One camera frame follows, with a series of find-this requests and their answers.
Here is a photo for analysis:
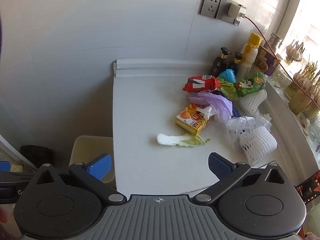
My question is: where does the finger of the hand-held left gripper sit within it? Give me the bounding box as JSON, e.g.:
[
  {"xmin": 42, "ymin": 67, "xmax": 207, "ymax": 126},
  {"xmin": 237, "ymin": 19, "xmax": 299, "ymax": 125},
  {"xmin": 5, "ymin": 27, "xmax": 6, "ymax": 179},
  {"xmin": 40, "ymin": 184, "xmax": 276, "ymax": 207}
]
[{"xmin": 0, "ymin": 161, "xmax": 34, "ymax": 180}]

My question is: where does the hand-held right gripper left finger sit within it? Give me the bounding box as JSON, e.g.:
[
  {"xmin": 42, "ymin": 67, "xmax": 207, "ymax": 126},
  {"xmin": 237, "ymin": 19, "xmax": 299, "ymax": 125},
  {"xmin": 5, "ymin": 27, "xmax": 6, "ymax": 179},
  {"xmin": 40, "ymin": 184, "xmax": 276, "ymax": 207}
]
[{"xmin": 31, "ymin": 153, "xmax": 127, "ymax": 205}]

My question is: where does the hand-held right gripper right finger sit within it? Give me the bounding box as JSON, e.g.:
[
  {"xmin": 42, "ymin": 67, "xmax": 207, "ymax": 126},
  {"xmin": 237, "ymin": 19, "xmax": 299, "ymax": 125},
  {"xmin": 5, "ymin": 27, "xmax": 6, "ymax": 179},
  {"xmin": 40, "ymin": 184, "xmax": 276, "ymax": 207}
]
[{"xmin": 192, "ymin": 152, "xmax": 290, "ymax": 205}]

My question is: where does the beige plastic bin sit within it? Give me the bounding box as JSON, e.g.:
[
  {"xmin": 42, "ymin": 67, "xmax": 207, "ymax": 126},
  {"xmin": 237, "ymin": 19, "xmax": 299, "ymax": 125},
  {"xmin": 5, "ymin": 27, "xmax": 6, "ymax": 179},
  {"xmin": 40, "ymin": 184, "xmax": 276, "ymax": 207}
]
[{"xmin": 69, "ymin": 135, "xmax": 116, "ymax": 184}]

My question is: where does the wide white foam fruit net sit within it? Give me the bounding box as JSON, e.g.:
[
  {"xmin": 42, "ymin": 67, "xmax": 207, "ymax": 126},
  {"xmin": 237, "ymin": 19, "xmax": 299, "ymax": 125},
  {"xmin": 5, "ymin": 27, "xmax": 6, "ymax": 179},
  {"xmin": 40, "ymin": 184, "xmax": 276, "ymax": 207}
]
[{"xmin": 238, "ymin": 126, "xmax": 278, "ymax": 166}]

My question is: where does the white-stemmed cabbage leaf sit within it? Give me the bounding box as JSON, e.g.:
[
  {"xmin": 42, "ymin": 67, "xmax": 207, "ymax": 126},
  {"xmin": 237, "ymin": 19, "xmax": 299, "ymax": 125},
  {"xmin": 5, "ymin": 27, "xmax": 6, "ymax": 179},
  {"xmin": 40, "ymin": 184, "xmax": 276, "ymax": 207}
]
[{"xmin": 157, "ymin": 133, "xmax": 212, "ymax": 147}]

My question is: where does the narrow white foam fruit net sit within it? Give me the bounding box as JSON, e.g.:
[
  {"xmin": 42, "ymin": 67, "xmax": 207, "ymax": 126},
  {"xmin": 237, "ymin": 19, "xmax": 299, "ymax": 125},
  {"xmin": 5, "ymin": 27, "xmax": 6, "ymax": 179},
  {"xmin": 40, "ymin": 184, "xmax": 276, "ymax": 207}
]
[{"xmin": 237, "ymin": 90, "xmax": 268, "ymax": 116}]

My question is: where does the large green cabbage leaf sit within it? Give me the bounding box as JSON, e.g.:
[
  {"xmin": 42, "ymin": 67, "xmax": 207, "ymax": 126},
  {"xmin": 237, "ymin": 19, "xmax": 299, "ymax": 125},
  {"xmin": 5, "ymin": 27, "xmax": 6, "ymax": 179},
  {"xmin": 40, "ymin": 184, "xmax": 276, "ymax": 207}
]
[{"xmin": 216, "ymin": 78, "xmax": 239, "ymax": 102}]

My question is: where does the person's left hand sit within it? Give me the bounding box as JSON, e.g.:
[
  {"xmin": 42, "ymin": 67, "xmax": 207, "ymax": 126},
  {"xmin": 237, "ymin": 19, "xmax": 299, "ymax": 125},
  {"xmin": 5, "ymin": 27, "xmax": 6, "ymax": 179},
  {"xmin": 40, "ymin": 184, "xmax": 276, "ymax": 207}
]
[{"xmin": 0, "ymin": 204, "xmax": 8, "ymax": 225}]

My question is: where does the white rimmed container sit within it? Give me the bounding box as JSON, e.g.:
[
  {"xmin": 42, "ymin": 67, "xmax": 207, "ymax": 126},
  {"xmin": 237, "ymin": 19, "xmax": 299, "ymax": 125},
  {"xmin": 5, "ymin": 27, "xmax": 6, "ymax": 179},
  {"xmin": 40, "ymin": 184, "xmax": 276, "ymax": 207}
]
[{"xmin": 0, "ymin": 134, "xmax": 37, "ymax": 173}]

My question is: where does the person's purple clothing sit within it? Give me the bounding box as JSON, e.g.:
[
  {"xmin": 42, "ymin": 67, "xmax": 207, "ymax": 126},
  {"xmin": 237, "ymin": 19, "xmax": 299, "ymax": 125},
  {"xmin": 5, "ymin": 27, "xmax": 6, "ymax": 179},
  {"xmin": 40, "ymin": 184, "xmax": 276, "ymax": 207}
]
[{"xmin": 0, "ymin": 224, "xmax": 23, "ymax": 240}]

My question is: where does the clear plastic bag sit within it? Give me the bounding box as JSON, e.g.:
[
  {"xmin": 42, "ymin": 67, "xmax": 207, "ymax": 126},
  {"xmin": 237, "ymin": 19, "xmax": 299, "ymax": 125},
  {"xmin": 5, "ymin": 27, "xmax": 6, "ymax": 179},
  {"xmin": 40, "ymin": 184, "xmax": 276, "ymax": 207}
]
[{"xmin": 224, "ymin": 116, "xmax": 256, "ymax": 153}]

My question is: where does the yellow orange carton box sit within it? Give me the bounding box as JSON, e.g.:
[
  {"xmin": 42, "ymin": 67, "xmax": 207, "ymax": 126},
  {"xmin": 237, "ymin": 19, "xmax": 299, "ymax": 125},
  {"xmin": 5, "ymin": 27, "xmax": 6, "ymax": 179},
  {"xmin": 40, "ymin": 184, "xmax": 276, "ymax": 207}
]
[{"xmin": 175, "ymin": 104, "xmax": 213, "ymax": 137}]

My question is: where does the crumpled white wrapper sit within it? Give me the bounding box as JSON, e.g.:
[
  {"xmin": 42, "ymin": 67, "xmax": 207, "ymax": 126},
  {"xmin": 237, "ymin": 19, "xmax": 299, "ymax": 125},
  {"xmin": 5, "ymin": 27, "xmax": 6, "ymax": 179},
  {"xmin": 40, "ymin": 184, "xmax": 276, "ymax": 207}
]
[{"xmin": 196, "ymin": 106, "xmax": 213, "ymax": 120}]

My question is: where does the purple plastic glove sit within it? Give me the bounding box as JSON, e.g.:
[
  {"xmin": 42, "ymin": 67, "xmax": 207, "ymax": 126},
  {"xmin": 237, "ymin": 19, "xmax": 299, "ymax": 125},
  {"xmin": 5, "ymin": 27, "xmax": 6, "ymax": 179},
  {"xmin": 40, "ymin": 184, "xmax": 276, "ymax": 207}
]
[{"xmin": 188, "ymin": 91, "xmax": 234, "ymax": 123}]

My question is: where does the large red snack wrapper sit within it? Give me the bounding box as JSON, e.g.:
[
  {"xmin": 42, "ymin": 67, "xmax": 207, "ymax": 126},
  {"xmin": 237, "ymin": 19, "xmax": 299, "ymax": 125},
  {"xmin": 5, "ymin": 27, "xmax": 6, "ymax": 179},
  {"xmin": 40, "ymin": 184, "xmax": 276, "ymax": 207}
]
[{"xmin": 182, "ymin": 75, "xmax": 221, "ymax": 93}]

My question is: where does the green snack packet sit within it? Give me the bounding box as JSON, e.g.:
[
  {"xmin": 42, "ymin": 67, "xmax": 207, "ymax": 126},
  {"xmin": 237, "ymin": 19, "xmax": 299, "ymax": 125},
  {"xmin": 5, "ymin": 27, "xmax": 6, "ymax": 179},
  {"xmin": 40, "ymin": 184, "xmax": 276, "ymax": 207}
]
[{"xmin": 236, "ymin": 72, "xmax": 267, "ymax": 98}]

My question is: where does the dark printed packet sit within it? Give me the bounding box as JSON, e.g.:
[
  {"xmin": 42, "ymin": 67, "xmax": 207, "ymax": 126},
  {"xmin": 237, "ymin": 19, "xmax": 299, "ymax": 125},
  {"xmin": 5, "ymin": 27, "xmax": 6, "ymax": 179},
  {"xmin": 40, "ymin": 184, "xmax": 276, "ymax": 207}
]
[{"xmin": 295, "ymin": 170, "xmax": 320, "ymax": 205}]

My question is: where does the blue plastic cup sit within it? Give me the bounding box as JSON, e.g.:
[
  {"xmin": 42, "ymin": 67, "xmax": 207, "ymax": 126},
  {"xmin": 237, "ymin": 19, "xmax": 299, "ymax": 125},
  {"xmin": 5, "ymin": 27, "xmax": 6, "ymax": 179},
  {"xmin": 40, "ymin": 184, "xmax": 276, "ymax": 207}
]
[{"xmin": 217, "ymin": 69, "xmax": 237, "ymax": 83}]

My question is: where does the dark bottle with flat cap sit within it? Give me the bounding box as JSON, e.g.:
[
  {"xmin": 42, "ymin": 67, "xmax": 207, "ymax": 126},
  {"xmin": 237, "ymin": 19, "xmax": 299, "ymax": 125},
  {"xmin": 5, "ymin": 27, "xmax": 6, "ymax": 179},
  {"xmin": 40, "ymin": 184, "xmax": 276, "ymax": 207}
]
[{"xmin": 212, "ymin": 47, "xmax": 230, "ymax": 78}]

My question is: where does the empty glass jar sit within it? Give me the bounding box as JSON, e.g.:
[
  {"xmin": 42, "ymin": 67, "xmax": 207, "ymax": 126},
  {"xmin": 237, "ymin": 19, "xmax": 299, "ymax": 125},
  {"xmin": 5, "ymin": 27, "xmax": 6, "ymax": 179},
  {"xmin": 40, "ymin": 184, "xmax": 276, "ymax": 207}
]
[{"xmin": 309, "ymin": 120, "xmax": 320, "ymax": 143}]

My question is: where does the tall jar of sprouting garlic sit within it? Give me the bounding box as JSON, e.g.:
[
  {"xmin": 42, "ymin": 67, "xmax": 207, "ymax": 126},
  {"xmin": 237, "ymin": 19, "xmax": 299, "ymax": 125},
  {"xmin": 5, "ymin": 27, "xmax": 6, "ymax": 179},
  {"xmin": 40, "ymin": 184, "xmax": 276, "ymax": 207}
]
[{"xmin": 289, "ymin": 75, "xmax": 314, "ymax": 115}]

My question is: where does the dark bottle with gold collar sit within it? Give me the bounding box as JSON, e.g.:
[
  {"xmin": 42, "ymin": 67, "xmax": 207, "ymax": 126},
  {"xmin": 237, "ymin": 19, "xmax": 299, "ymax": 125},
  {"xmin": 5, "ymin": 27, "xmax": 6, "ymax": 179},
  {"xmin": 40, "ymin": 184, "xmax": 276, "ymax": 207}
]
[{"xmin": 227, "ymin": 52, "xmax": 243, "ymax": 73}]

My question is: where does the short jar of sprouting garlic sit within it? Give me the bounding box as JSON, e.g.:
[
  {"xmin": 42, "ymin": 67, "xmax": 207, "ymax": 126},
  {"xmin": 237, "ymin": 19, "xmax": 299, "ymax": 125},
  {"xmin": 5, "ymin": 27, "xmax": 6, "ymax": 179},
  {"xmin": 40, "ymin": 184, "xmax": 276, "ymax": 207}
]
[{"xmin": 285, "ymin": 70, "xmax": 302, "ymax": 99}]

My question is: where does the printed jar of sprouting garlic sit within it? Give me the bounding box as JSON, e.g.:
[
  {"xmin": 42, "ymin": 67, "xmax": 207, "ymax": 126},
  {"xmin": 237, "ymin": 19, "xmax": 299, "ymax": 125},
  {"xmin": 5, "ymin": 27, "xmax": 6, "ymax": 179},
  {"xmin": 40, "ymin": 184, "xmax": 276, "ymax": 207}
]
[{"xmin": 303, "ymin": 80, "xmax": 320, "ymax": 120}]

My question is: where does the white bottle with yellow cap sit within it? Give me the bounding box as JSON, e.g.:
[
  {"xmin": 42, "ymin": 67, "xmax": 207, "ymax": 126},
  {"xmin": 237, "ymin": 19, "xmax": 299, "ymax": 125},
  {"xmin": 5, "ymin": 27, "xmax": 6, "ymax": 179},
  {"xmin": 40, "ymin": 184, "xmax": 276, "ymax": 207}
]
[{"xmin": 236, "ymin": 32, "xmax": 263, "ymax": 80}]

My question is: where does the purple instant noodle cup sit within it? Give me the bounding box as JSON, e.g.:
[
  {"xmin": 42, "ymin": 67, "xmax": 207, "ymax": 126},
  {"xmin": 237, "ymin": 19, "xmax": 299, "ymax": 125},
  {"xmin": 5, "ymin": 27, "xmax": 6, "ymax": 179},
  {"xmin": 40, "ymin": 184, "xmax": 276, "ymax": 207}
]
[{"xmin": 253, "ymin": 42, "xmax": 283, "ymax": 77}]

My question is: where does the grey capped bottle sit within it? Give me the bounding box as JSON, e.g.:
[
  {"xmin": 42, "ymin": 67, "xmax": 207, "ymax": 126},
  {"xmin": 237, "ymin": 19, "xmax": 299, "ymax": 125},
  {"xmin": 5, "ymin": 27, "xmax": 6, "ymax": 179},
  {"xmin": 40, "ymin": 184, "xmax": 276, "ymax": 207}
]
[{"xmin": 269, "ymin": 32, "xmax": 283, "ymax": 54}]

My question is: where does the red cable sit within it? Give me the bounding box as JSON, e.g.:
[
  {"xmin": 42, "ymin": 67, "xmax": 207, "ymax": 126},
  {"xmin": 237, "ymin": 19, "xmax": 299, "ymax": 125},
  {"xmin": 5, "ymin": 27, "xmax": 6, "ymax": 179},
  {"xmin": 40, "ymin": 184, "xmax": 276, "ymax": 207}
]
[{"xmin": 244, "ymin": 15, "xmax": 320, "ymax": 101}]

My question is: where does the grey wall socket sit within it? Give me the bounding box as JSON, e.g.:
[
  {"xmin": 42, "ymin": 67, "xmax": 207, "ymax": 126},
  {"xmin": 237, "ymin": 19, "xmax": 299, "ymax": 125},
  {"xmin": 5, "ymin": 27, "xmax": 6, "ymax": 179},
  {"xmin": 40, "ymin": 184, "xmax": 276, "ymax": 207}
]
[
  {"xmin": 215, "ymin": 0, "xmax": 242, "ymax": 26},
  {"xmin": 199, "ymin": 0, "xmax": 222, "ymax": 19}
]

